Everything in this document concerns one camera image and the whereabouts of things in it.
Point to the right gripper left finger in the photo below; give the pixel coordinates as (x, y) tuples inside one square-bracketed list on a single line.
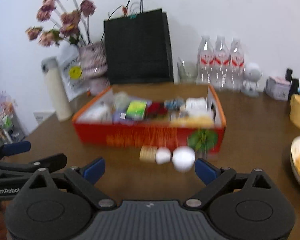
[(82, 182)]

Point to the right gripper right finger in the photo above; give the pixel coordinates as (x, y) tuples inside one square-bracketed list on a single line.
[(216, 180)]

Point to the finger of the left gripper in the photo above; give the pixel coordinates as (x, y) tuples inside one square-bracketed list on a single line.
[(7, 150), (52, 164)]

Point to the white round jar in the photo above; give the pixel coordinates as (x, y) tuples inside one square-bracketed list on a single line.
[(183, 158)]

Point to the purple knitted cloth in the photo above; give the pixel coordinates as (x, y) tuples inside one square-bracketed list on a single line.
[(123, 118)]

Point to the blue knitted item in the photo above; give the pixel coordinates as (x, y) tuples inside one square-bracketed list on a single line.
[(174, 104)]

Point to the pale green round puff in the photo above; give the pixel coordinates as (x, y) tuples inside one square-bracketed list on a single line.
[(121, 101)]

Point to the green yellow packet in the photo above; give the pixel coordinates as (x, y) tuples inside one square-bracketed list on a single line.
[(136, 110)]

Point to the red fabric item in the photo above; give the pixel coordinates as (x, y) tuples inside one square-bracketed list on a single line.
[(156, 109)]

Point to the red orange cardboard box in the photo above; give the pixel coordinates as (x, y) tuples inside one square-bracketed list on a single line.
[(160, 131)]

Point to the cream thermos bottle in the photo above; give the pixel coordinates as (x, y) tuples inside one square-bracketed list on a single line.
[(54, 82)]

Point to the white plastic smiley bag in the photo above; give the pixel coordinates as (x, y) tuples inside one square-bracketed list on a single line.
[(71, 71)]

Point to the clear glass jar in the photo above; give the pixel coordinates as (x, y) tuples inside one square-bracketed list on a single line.
[(187, 71)]

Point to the small purple white box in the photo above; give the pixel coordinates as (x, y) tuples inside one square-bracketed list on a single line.
[(277, 88)]

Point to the purple ceramic vase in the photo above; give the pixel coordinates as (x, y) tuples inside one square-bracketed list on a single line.
[(94, 67)]

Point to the white robot figurine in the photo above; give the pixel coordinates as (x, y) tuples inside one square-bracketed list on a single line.
[(252, 75)]

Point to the middle water bottle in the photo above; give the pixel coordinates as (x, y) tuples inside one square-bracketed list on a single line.
[(221, 63)]

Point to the water bottle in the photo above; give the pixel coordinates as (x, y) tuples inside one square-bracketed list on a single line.
[(206, 60), (236, 65), (221, 63)]

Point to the right water bottle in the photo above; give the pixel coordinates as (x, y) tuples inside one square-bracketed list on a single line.
[(236, 65)]

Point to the left water bottle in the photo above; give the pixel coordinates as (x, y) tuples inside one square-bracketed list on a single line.
[(206, 60)]

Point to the black small bottle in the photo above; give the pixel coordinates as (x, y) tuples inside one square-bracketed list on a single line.
[(294, 88), (288, 76)]

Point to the black paper shopping bag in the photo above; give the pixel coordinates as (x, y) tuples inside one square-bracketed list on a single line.
[(138, 47)]

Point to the dried pink flowers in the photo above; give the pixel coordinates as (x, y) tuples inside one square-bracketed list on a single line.
[(70, 26)]

